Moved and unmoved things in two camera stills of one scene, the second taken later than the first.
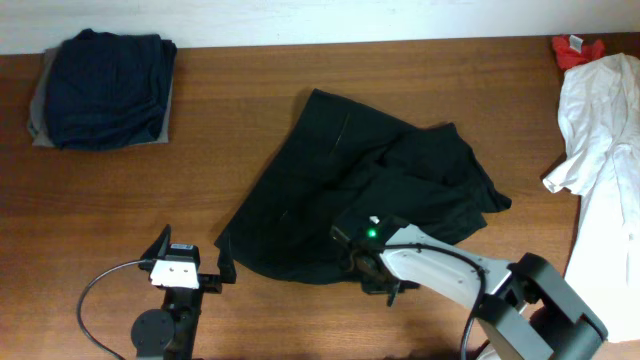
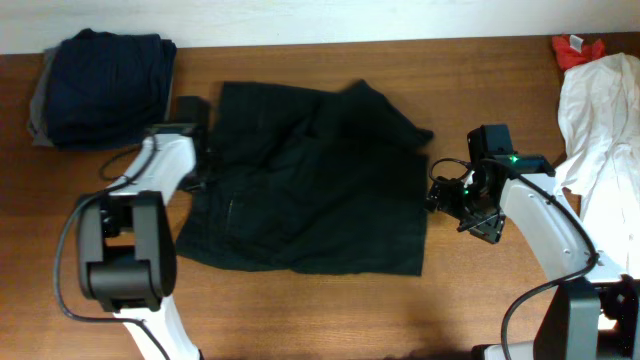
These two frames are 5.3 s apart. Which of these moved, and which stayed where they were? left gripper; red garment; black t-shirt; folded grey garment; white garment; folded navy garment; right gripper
Moved: left gripper; black t-shirt; right gripper
Stayed: white garment; folded grey garment; red garment; folded navy garment
